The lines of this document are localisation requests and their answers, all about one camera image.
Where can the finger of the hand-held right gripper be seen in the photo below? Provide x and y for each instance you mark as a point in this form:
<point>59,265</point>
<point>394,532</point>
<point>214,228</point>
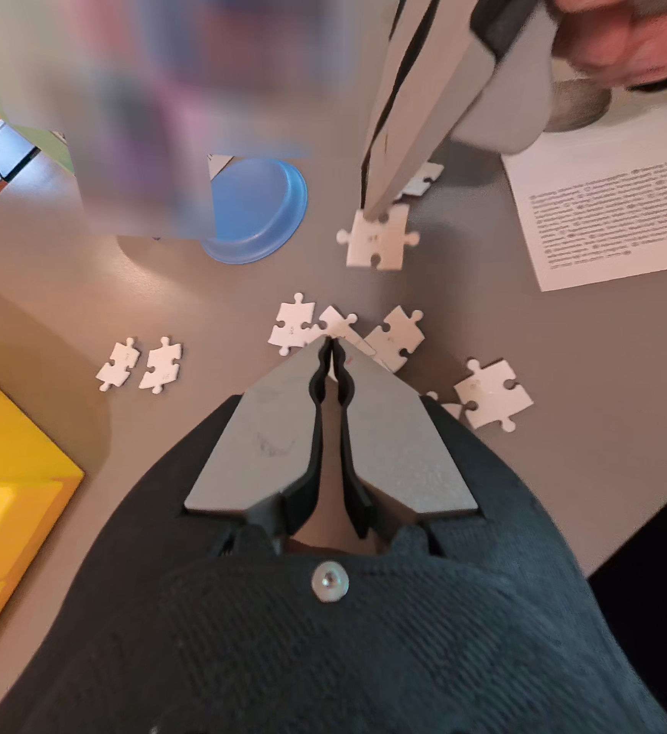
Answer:
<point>396,57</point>
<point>442,86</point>

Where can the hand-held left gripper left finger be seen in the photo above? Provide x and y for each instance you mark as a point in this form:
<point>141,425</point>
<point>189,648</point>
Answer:
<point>259,447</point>

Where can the yellow box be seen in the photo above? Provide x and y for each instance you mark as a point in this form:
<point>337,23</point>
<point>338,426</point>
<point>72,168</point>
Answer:
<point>12,447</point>

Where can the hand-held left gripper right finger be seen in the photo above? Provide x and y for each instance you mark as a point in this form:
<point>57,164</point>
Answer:
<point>402,453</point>

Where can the white curved puzzle piece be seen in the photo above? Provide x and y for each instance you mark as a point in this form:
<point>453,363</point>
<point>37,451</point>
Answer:
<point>161,367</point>
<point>118,367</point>
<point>382,246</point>

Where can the joined white puzzle piece cluster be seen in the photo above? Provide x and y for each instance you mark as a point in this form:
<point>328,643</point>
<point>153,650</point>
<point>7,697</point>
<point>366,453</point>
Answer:
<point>339,327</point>

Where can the scatter of white puzzle pieces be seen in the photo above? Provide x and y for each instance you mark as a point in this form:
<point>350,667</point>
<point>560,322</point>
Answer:
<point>494,393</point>

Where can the white printed instruction leaflet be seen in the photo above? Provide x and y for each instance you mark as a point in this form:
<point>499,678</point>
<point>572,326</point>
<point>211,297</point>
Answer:
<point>597,172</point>

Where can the person's right hand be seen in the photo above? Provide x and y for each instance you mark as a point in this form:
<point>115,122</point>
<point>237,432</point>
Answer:
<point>620,40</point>

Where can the blue round plastic stand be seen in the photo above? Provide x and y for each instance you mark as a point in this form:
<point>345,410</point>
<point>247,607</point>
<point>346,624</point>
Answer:
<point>259,206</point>

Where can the white rounded plastic object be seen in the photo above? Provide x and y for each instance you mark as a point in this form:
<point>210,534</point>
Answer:
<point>9,149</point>

